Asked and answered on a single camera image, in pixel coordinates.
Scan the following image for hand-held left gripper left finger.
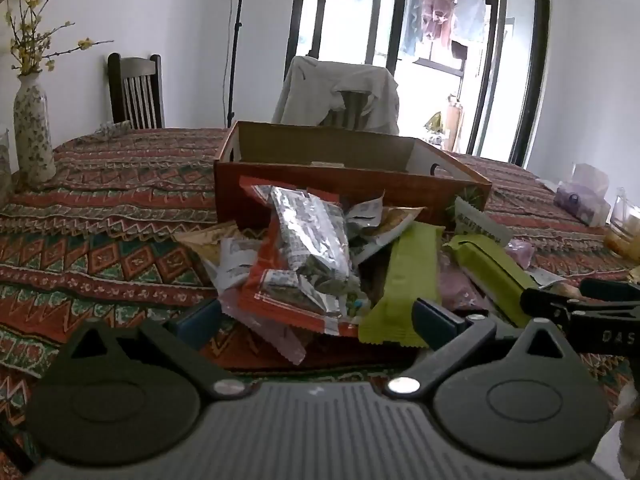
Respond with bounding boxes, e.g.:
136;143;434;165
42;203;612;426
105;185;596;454
61;299;252;402

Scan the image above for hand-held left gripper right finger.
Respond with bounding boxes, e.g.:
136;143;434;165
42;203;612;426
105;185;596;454
385;297;579;401

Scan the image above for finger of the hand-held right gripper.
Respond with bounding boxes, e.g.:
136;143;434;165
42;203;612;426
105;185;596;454
579;278;640;304
519;286;602;327

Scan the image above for orange red snack packet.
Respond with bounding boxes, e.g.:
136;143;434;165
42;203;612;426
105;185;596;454
236;175;373;337

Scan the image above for long green snack packet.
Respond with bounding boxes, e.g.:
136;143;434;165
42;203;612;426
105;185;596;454
357;220;446;348
444;234;540;328

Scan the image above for beige biscuit packet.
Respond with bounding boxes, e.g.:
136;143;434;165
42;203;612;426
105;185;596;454
372;206;426;251
174;221;241;273

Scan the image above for white green-edged snack packet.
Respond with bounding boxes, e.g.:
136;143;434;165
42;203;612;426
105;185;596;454
452;196;512;247

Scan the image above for silver foil snack packet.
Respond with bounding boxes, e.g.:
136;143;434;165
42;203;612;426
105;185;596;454
267;185;363;306

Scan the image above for orange cardboard box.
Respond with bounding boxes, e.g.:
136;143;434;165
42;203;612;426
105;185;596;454
214;120;493;233

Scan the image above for small white snack packet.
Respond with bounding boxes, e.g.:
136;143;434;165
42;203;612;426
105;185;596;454
529;265;567;291

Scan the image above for small pink snack packet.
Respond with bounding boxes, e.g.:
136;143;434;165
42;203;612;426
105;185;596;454
504;239;536;270

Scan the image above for glass jar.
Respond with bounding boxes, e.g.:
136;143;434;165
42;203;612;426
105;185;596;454
606;187;640;261

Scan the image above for white printed snack packet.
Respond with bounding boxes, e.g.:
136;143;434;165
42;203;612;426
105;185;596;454
207;237;263;293

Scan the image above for white fluffy clothing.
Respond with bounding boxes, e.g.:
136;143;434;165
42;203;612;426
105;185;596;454
615;390;640;480

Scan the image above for purple tissue pack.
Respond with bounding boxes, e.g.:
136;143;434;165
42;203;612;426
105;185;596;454
554;162;612;226

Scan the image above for brown outdoor cylinder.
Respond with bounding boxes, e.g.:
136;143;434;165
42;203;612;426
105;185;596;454
447;95;463;151

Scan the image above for jacket-covered wooden chair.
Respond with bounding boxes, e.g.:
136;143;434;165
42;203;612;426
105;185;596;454
320;91;381;131

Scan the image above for dark wooden chair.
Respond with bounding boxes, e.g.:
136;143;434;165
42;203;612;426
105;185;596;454
107;52;166;130

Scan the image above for floral print ceramic vase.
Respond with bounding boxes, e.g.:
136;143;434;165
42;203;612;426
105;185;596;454
14;72;57;186

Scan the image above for dark outdoor shelf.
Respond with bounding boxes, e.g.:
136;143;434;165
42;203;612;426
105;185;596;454
412;57;468;78

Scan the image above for white jacket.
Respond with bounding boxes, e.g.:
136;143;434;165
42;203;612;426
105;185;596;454
272;55;401;136

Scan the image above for black light stand pole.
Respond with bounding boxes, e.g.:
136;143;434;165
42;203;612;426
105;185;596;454
220;0;251;128

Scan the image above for light blue hanging shirt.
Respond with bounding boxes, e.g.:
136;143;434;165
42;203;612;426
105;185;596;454
450;0;488;43

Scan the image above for grey hanging garment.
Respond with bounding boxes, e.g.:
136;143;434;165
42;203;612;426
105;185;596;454
400;0;426;56

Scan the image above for maroon hanging shirt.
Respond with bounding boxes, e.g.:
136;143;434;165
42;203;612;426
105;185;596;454
422;0;458;41

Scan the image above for yellow flower branches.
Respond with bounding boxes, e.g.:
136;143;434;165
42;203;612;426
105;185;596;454
5;0;115;78

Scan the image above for black sliding door frame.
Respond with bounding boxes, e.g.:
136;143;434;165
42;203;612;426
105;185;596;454
287;0;551;171

